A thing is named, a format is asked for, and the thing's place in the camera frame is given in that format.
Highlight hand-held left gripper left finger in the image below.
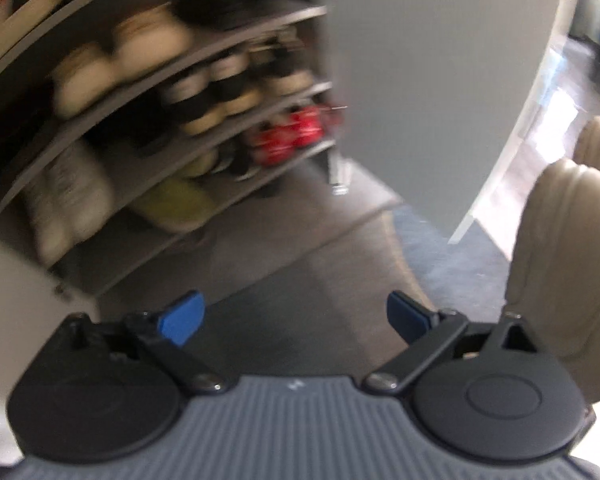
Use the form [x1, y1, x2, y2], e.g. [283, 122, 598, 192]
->
[62, 290, 227, 393]

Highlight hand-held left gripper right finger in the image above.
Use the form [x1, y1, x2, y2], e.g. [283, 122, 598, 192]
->
[364, 291, 541, 393]

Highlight rows of assorted shelved shoes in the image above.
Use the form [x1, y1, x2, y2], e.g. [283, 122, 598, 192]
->
[0, 0, 341, 266]

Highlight wide grey shoe shelf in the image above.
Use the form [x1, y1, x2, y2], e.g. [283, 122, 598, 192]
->
[0, 0, 343, 301]

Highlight grey striped floor mat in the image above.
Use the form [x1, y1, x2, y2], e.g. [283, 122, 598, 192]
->
[97, 160, 513, 378]

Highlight white cabinet door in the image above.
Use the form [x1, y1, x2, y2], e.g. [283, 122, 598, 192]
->
[312, 0, 573, 246]
[0, 230, 103, 461]

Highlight red sneaker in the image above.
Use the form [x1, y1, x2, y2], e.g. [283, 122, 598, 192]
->
[249, 122, 296, 167]
[289, 105, 333, 150]

